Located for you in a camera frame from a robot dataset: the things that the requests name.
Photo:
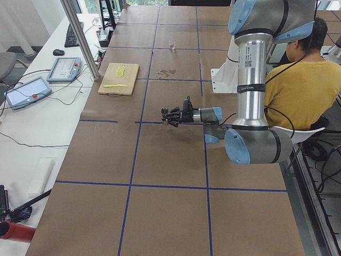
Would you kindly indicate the near teach pendant tablet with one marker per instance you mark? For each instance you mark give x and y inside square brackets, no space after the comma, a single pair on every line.
[27,93]

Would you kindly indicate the black keyboard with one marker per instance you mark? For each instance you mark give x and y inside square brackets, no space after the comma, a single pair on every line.
[71,39]

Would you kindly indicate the yellow plastic knife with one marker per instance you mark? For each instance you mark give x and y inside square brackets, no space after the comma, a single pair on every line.
[114,85]

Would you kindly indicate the teach pendant tablet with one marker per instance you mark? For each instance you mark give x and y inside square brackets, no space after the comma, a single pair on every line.
[27,93]
[64,70]

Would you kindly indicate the aluminium frame post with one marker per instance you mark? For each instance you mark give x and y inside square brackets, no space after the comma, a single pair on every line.
[83,44]

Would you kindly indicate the red cylinder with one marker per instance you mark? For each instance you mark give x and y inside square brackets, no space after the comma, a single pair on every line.
[16,232]

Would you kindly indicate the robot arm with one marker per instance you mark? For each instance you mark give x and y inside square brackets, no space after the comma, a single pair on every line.
[254,25]

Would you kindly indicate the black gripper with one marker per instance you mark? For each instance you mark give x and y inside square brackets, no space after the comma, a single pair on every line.
[187,116]

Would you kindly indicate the black computer mouse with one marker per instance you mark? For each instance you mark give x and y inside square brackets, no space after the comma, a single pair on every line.
[58,52]

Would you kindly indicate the clear glass cup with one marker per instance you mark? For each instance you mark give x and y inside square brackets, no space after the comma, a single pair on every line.
[172,45]

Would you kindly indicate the far teach pendant tablet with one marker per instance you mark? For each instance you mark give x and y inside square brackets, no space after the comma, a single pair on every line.
[64,70]

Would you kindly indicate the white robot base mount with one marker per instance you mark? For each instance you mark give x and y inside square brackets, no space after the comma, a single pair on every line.
[225,78]

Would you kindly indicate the person in yellow shirt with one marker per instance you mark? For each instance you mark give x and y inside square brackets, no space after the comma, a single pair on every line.
[298,93]

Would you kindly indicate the bamboo cutting board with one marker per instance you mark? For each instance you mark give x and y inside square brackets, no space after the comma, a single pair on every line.
[129,78]

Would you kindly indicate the steel double jigger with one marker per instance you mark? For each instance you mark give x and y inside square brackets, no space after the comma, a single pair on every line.
[164,113]

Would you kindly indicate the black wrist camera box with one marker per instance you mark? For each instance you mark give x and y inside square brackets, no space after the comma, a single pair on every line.
[187,105]

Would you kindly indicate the white chair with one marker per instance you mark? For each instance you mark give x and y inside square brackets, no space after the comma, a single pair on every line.
[297,137]

